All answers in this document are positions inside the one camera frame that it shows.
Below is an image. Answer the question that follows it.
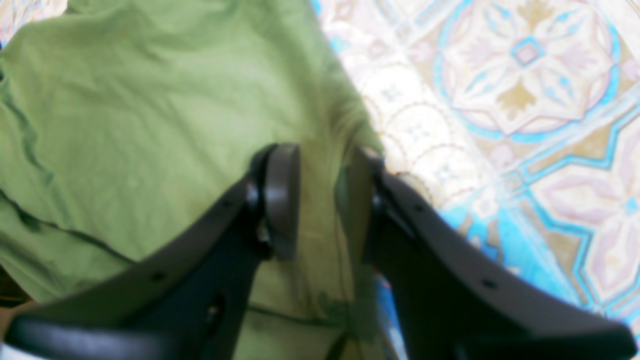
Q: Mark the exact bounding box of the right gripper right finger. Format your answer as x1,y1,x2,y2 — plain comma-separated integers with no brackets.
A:
347,146,638,360

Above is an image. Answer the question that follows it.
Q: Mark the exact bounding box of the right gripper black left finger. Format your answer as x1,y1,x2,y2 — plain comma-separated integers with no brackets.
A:
5,143,301,360

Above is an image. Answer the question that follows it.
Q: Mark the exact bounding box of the olive green t-shirt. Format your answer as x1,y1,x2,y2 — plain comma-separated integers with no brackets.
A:
0,0,386,360

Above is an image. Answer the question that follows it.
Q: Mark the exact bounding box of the patterned tile tablecloth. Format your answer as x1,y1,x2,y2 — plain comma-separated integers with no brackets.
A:
1,0,639,338

